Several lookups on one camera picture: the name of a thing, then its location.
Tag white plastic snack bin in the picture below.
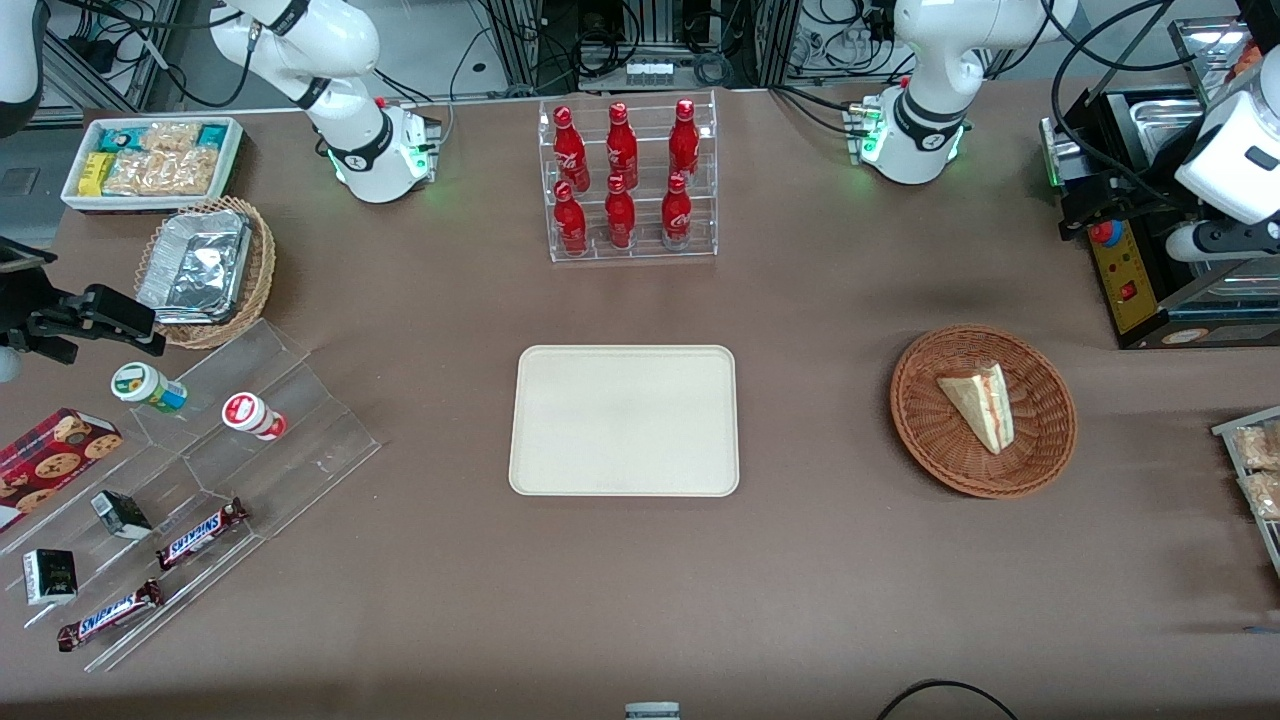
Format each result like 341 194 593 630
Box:
60 116 245 215

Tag red cookie box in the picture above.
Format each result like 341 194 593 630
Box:
0 407 125 535

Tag small black box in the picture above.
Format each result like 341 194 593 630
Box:
90 490 154 542
22 548 79 608

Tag clear bag of crackers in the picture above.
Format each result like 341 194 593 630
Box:
1232 422 1280 472
1240 470 1280 522

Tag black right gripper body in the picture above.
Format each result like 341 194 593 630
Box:
0 265 73 364

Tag black floor cable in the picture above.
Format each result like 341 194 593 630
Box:
876 679 1021 720

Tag clear acrylic stepped display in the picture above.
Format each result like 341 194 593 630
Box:
0 318 383 674

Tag snickers chocolate bar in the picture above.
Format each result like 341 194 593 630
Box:
56 579 165 654
155 497 251 573

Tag light wicker basket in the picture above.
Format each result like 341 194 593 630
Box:
133 196 277 350

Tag grey snack tray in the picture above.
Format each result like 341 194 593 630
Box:
1212 405 1280 581

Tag aluminium frame rack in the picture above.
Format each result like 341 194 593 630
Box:
480 0 901 93

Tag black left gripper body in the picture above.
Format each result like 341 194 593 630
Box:
1085 172 1198 241

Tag red label yogurt cup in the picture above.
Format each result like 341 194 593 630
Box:
221 392 289 442

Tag triangle sandwich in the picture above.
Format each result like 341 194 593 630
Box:
936 362 1016 456

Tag aluminium foil tray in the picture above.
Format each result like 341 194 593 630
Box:
137 208 254 326

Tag cream plastic tray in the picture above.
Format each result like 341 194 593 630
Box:
508 345 741 498

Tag brown round wicker basket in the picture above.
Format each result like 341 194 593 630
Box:
890 323 1078 500

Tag small clear cracker bag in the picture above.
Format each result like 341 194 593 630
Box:
140 122 202 154

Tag large clear cracker bag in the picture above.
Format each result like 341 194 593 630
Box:
103 147 222 198

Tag clear acrylic bottle rack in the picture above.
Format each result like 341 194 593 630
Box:
538 90 719 264

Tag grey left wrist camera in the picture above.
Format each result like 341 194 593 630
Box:
1165 220 1280 264

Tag black machine with yellow panel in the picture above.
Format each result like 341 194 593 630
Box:
1040 85 1280 351

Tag green label yogurt cup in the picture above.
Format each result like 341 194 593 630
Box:
110 362 189 415

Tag red cola bottle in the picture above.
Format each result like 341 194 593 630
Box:
606 101 640 191
669 98 701 186
553 106 591 193
604 175 638 251
661 172 694 251
553 180 589 258

